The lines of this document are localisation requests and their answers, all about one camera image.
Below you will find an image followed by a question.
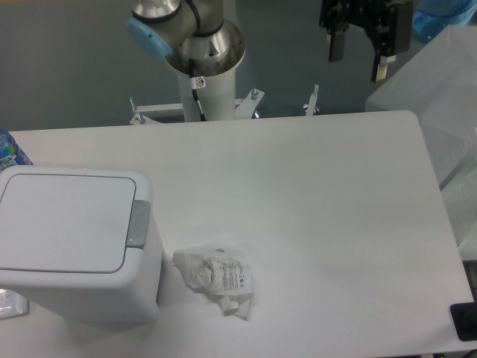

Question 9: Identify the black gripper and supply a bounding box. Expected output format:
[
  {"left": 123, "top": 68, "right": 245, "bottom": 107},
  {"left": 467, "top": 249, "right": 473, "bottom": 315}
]
[{"left": 319, "top": 1, "right": 413, "bottom": 82}]

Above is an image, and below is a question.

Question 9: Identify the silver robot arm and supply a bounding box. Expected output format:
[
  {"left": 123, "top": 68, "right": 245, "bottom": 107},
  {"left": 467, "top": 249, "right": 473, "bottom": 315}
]
[{"left": 127, "top": 1, "right": 414, "bottom": 82}]

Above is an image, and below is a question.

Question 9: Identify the white trash can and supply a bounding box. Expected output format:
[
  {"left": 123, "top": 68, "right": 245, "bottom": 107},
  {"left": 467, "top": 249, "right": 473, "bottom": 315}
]
[{"left": 1, "top": 166, "right": 163, "bottom": 323}]

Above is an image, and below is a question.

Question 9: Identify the blue plastic jug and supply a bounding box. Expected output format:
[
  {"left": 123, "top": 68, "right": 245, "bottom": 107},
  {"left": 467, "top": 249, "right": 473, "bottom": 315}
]
[{"left": 411, "top": 1, "right": 476, "bottom": 43}]

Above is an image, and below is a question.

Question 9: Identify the translucent plastic storage box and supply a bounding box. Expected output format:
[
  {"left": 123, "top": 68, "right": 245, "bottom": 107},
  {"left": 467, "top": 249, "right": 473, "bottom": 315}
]
[{"left": 365, "top": 25, "right": 476, "bottom": 262}]

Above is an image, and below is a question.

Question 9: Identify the crumpled white paper wrapper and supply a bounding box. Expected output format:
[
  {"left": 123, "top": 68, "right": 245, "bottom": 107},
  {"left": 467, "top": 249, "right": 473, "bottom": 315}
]
[{"left": 172, "top": 245, "right": 253, "bottom": 321}]

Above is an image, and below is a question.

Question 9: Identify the black device at edge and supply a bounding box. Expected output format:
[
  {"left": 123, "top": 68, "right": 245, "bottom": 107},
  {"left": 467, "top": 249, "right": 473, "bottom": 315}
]
[{"left": 449, "top": 302, "right": 476, "bottom": 342}]

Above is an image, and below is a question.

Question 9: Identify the blue water bottle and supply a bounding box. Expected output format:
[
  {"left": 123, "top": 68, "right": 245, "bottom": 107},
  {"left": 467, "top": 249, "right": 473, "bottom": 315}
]
[{"left": 0, "top": 129, "right": 33, "bottom": 172}]

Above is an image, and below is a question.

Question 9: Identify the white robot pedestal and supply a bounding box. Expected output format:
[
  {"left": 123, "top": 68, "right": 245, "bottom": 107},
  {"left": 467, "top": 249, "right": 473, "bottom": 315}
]
[{"left": 176, "top": 69, "right": 236, "bottom": 122}]

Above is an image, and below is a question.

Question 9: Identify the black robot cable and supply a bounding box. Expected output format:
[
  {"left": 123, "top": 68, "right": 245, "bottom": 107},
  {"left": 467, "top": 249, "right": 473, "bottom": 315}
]
[{"left": 187, "top": 57, "right": 207, "bottom": 122}]

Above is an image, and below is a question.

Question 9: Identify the white pedestal base frame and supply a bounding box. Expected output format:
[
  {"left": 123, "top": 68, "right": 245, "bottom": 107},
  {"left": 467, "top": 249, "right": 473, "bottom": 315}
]
[{"left": 129, "top": 84, "right": 320, "bottom": 125}]

